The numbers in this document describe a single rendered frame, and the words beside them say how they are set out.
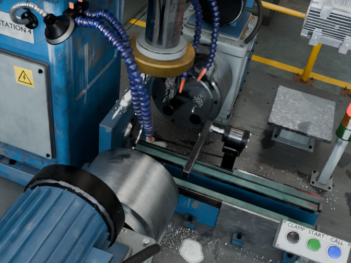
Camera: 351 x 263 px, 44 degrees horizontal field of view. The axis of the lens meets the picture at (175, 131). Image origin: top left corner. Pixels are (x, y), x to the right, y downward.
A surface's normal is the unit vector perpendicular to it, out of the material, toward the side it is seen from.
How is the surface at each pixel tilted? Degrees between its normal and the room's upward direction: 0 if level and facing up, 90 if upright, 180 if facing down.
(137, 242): 0
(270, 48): 0
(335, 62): 0
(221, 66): 39
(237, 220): 90
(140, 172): 17
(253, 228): 90
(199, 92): 90
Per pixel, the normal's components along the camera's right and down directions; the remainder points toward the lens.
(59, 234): 0.47, -0.57
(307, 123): 0.13, -0.75
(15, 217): 0.87, -0.11
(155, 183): 0.65, -0.43
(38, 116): -0.32, 0.59
